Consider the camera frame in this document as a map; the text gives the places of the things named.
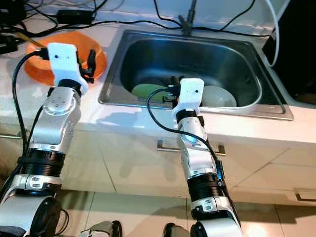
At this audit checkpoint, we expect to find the dark metal faucet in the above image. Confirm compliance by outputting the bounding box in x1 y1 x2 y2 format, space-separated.
179 0 200 35

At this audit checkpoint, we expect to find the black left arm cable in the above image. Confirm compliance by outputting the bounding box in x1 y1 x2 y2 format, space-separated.
12 49 50 149

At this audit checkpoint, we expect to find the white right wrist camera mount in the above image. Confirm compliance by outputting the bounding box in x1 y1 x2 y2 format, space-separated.
173 78 204 117

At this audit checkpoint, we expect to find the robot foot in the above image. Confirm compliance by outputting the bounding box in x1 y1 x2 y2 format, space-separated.
163 223 196 237
81 220 121 237

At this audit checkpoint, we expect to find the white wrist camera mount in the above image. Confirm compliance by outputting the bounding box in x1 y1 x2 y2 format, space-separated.
173 78 204 117
47 42 87 94

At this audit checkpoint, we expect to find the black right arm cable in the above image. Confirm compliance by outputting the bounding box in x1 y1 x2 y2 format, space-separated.
147 88 225 183

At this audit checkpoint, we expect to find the stainless steel sink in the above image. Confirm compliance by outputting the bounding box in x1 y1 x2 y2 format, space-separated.
99 29 293 121

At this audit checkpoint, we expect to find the black power strip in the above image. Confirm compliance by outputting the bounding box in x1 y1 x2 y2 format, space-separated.
0 35 18 55

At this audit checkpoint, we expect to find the silver drawer handle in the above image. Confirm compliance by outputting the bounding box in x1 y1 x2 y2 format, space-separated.
0 129 28 139
296 190 316 202
157 141 225 156

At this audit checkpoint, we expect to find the pale grey bowl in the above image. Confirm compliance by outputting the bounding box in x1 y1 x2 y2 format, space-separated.
200 85 237 108

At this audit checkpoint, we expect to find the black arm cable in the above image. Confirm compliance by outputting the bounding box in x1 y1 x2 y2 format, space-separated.
147 88 225 183
12 49 50 149

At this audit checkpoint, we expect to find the black power adapter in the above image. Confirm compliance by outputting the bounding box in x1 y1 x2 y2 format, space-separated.
57 10 94 25

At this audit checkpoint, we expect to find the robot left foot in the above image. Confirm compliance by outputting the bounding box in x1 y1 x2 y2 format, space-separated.
81 220 121 237

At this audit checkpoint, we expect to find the green plate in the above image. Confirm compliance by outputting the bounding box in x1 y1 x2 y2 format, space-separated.
131 83 173 103

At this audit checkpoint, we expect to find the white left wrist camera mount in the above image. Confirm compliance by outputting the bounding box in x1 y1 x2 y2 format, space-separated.
47 42 87 94

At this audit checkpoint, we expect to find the white hose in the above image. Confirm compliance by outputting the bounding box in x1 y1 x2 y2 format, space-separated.
264 0 282 67

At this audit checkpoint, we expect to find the black electronic device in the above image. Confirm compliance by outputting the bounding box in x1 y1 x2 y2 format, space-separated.
0 0 30 30

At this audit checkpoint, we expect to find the orange bowl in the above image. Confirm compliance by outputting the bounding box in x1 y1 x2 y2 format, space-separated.
25 31 108 85

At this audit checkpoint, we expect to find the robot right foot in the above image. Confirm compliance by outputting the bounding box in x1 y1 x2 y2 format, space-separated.
163 223 196 237

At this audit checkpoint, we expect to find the black appliance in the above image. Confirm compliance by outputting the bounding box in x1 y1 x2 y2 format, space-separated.
262 0 316 104

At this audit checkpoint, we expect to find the long slim wooden utensil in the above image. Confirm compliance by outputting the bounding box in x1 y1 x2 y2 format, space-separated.
16 32 47 49

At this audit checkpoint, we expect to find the orange plate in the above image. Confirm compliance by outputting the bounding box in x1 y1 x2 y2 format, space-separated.
24 53 108 87

